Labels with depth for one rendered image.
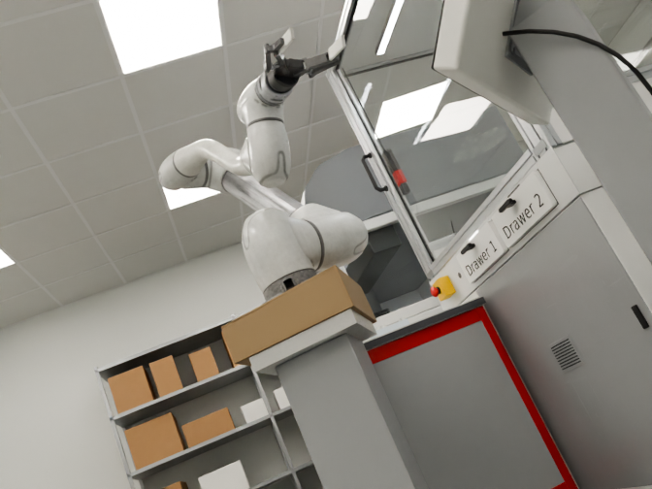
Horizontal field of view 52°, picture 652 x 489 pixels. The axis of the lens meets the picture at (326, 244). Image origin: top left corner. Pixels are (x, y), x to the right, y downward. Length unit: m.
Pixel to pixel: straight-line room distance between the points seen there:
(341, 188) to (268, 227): 1.39
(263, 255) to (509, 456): 1.01
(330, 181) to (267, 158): 1.41
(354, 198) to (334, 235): 1.28
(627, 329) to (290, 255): 0.87
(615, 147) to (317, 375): 0.85
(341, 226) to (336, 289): 0.32
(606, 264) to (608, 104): 0.64
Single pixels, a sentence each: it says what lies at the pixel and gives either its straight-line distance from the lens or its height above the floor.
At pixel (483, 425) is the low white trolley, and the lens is 2.21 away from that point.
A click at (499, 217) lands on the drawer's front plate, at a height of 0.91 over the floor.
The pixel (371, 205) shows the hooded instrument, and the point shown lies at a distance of 3.12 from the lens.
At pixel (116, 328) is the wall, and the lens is 6.51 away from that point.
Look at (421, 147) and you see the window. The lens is 2.44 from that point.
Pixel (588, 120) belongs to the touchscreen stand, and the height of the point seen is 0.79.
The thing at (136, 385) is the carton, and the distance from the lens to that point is 5.90.
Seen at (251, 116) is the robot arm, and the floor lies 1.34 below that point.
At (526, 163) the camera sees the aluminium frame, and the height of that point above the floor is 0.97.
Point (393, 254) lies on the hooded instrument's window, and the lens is 3.07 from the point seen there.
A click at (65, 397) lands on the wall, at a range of 6.49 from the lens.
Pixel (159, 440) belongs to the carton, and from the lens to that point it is 5.81.
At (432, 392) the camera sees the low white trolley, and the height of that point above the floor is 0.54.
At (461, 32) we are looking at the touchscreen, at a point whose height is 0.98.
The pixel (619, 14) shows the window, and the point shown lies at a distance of 2.27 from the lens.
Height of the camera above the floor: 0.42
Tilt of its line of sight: 18 degrees up
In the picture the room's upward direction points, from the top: 24 degrees counter-clockwise
